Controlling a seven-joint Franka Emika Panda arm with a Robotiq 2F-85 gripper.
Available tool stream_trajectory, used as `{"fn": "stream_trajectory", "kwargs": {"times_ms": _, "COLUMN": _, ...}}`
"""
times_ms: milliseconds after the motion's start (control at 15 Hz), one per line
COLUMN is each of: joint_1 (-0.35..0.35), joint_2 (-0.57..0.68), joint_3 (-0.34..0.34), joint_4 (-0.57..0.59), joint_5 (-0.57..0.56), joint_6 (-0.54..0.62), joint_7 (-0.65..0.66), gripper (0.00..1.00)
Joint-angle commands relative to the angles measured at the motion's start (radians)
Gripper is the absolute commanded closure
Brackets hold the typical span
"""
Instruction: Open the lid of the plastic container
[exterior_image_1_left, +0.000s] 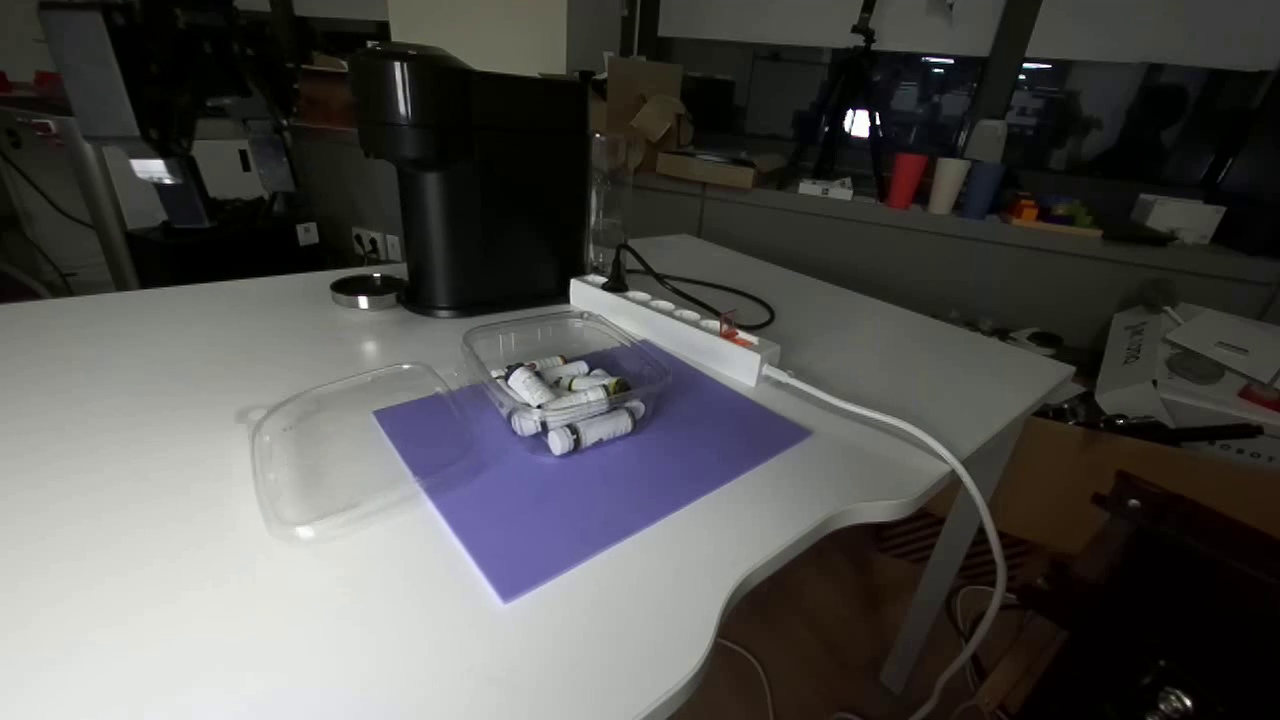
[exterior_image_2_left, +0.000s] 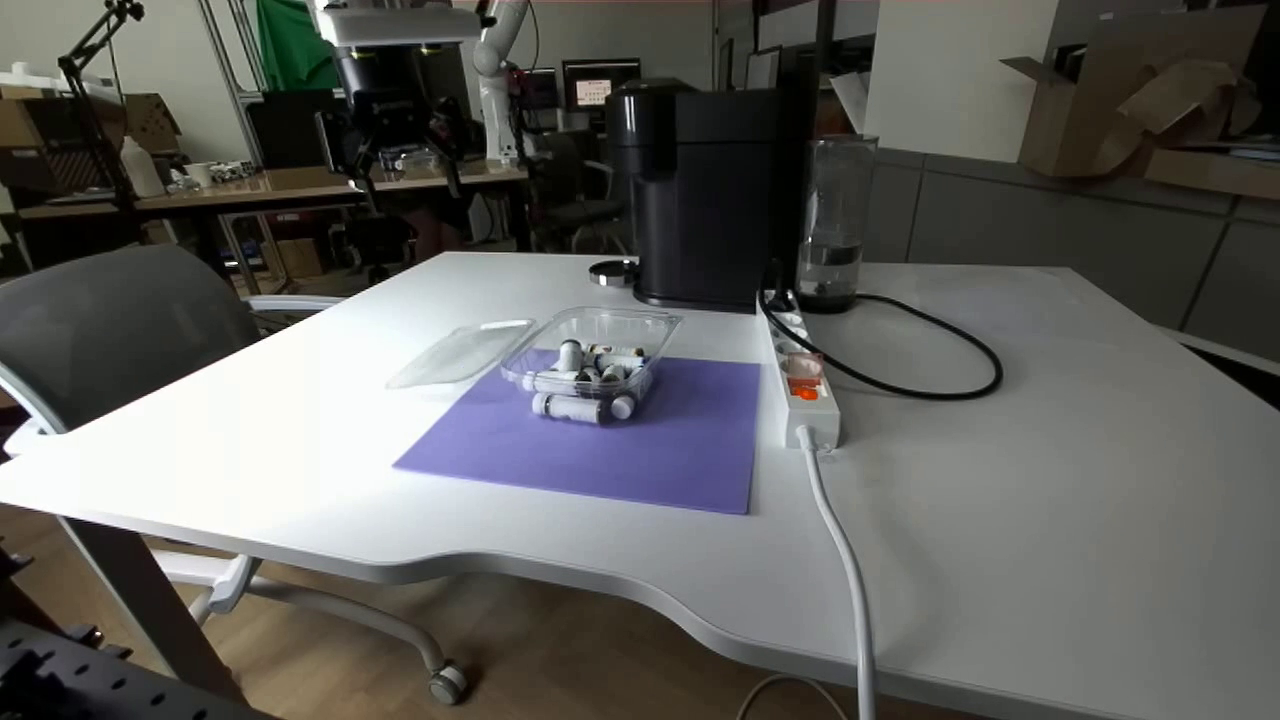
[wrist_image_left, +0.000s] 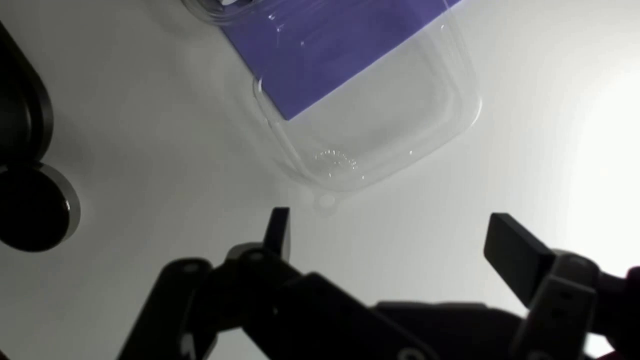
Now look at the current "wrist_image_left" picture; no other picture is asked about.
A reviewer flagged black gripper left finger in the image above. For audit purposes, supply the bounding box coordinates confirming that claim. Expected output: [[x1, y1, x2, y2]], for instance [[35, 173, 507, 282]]
[[118, 206, 435, 360]]

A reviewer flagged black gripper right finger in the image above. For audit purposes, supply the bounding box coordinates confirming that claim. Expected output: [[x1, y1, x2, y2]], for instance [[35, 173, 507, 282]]
[[482, 212, 640, 360]]

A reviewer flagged clear plastic bowl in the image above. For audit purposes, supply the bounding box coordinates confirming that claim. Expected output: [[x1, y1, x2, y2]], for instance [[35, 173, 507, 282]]
[[250, 17, 483, 196]]

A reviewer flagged clear plastic container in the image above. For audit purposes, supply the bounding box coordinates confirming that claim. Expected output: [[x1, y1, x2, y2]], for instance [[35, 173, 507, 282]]
[[180, 0, 269, 27]]

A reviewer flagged round silver drip tray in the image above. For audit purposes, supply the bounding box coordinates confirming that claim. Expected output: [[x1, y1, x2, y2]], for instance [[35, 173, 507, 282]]
[[0, 161, 84, 254]]

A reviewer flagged purple rectangular mat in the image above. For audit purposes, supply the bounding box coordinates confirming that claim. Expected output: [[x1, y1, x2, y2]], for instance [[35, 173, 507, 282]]
[[222, 0, 463, 122]]

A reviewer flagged black coffee machine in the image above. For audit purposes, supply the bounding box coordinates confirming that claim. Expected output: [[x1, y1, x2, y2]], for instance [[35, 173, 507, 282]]
[[0, 21, 55, 173]]

